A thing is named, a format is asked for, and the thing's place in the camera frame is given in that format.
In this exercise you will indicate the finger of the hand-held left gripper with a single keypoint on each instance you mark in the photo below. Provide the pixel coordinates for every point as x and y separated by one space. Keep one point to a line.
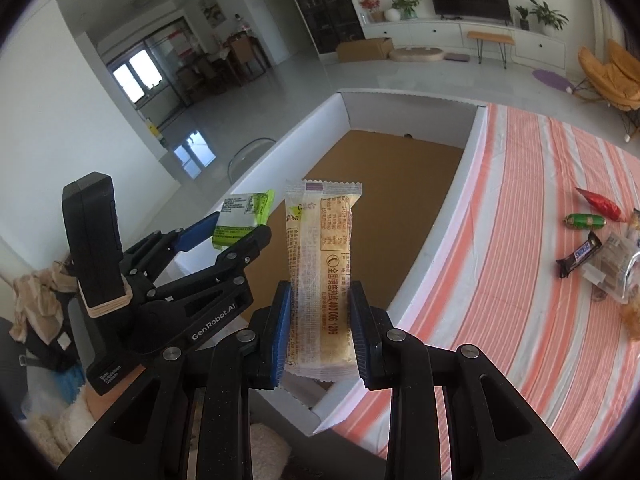
250 245
200 230

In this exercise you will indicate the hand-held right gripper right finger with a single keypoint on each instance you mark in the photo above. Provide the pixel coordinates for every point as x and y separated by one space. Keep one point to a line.
359 340

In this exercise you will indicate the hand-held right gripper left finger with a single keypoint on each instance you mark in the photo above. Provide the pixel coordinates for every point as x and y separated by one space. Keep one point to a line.
281 335

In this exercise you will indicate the green snack packet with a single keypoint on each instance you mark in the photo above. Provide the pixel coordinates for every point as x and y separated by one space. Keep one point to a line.
240 210

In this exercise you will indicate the beige cake snack packet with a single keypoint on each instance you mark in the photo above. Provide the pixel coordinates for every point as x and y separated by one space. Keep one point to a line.
320 260

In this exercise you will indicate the white board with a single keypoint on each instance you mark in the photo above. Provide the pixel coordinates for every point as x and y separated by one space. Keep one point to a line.
375 185

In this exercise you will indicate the pile of beige clothes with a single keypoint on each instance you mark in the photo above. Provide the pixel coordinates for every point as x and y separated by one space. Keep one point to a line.
35 295

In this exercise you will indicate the orange striped tablecloth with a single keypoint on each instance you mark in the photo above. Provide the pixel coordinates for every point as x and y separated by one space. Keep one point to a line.
500 285

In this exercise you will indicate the dining table with chairs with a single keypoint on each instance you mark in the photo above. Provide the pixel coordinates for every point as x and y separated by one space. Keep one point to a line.
235 57

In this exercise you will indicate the brown cardboard box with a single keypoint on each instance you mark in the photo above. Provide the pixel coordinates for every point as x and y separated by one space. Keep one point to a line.
362 51

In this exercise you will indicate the dark chocolate bar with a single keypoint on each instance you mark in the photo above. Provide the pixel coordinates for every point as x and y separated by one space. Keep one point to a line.
577 255

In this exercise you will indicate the dark glass display cabinet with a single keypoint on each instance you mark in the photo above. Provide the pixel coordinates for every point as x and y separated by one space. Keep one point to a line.
320 5

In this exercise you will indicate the beige round pet bed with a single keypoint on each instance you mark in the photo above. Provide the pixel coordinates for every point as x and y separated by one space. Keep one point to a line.
417 54

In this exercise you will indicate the green wrapped sausage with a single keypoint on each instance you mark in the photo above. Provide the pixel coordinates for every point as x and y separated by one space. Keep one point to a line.
585 221

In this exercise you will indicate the silver cylindrical packet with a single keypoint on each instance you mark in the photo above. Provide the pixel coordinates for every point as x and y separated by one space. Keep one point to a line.
615 265

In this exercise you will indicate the red flowers in vase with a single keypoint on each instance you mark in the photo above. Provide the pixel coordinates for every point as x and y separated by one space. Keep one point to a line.
371 5

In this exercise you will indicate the round white vase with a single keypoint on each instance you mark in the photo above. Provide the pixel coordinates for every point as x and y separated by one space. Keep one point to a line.
392 15

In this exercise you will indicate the golden snack packet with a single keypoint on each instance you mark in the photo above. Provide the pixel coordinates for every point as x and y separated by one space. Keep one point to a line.
632 322

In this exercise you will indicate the red snack packet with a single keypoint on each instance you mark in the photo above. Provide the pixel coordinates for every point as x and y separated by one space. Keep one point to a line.
600 203

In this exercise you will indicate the small purple mat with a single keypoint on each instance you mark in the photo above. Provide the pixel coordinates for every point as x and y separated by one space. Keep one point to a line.
456 57

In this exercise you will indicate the white television cabinet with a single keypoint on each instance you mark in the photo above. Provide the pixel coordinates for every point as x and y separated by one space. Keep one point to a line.
435 32

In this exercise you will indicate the green plant in glass vase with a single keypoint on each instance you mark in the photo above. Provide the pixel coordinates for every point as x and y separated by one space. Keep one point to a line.
406 5

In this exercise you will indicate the long clear black-ended snack packet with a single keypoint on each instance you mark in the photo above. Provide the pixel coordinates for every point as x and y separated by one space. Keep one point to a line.
635 222

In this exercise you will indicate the wooden bench with metal legs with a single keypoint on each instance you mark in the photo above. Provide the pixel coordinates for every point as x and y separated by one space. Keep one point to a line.
490 36

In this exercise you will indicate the round purple rug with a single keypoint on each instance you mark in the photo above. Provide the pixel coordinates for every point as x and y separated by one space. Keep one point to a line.
550 80

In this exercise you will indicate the small potted plant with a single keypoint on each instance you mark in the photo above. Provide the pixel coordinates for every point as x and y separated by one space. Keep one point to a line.
523 16

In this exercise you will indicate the yellow lounge chair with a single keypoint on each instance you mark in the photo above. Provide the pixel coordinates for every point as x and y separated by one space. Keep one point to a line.
612 72

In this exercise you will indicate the large potted plant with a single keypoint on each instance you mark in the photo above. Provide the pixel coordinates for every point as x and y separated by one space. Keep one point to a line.
547 16

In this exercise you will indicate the framed wall picture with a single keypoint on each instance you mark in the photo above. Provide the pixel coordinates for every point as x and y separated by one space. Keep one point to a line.
212 9

